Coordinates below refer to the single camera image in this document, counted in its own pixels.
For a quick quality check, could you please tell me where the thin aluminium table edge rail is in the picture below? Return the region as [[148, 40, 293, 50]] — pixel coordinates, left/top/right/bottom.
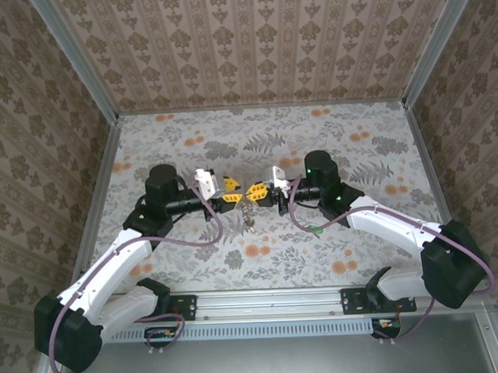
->
[[117, 97, 406, 117]]

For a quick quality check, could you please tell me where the aluminium frame post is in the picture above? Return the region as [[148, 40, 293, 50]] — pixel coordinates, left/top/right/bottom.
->
[[27, 0, 121, 125], [397, 0, 482, 108]]

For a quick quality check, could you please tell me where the brown strap with key rings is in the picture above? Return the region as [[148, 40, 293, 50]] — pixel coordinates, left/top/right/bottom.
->
[[237, 199, 258, 233]]

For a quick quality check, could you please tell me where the black connector box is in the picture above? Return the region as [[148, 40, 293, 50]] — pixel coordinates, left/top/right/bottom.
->
[[370, 317, 402, 341], [143, 325, 182, 349]]

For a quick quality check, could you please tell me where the grey metal panel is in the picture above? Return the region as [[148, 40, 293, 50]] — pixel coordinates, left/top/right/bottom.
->
[[52, 313, 498, 373]]

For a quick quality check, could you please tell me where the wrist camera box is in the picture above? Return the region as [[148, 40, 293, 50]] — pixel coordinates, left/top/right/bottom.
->
[[193, 167, 218, 201], [264, 164, 289, 191]]

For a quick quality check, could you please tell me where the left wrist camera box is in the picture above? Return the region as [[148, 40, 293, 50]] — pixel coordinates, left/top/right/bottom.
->
[[193, 167, 218, 201]]

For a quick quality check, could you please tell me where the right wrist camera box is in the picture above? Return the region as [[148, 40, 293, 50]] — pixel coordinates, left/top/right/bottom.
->
[[264, 164, 289, 191]]

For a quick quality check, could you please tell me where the grey slotted cable duct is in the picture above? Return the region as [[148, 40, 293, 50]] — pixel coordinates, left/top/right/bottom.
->
[[101, 317, 402, 344]]

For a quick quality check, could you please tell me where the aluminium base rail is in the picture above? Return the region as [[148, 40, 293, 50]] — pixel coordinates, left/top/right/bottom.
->
[[50, 279, 498, 326]]

